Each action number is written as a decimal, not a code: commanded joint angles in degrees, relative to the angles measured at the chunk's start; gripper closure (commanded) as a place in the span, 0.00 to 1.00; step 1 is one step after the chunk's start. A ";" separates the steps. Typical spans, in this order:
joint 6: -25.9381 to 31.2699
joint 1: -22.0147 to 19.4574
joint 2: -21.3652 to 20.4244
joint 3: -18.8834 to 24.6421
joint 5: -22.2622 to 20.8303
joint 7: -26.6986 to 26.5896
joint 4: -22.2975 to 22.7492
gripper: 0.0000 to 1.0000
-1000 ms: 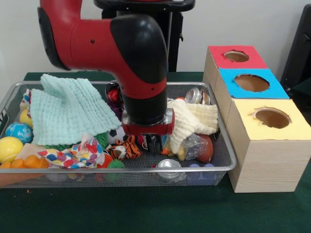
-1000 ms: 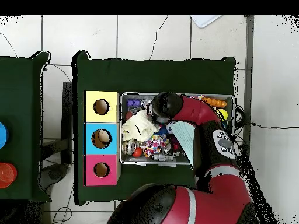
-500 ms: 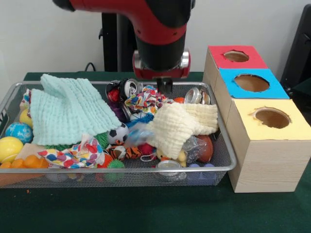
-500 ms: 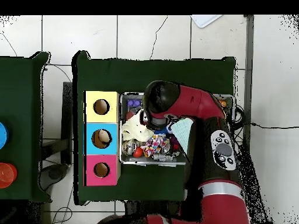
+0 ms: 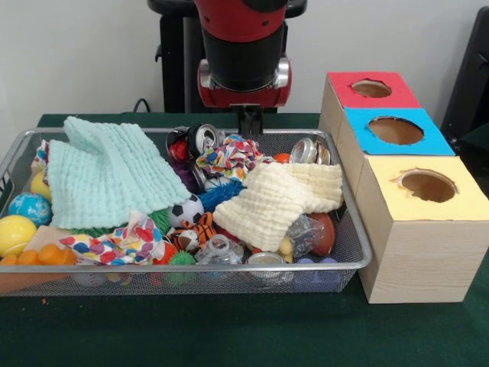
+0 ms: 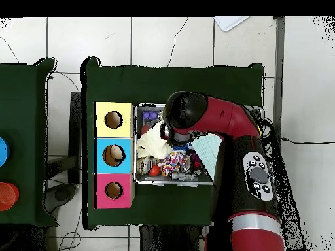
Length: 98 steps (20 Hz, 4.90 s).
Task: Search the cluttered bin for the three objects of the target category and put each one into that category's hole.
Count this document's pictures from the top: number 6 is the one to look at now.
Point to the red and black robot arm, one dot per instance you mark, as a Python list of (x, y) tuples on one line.
[(222, 117)]

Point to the wooden box with three holes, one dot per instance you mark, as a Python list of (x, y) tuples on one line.
[(113, 159)]

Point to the cream waffle cloth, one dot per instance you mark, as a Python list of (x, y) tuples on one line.
[(151, 146)]

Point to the crumpled colourful spotted cloth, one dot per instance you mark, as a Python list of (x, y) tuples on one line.
[(174, 162)]

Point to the brown toy football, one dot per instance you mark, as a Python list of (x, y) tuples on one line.
[(144, 129)]

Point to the crushed silver can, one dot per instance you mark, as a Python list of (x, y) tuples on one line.
[(145, 165)]

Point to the mint green waffle cloth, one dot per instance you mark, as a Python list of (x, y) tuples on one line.
[(209, 154)]

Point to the black metal stand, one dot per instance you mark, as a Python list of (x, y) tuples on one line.
[(75, 130)]

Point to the white tray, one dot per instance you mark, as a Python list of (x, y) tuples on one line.
[(230, 22)]

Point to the dark green side table cloth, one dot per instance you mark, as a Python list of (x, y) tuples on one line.
[(23, 117)]

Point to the blue round lid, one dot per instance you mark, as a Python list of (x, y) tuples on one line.
[(3, 152)]

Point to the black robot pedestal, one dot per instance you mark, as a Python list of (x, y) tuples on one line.
[(167, 240)]

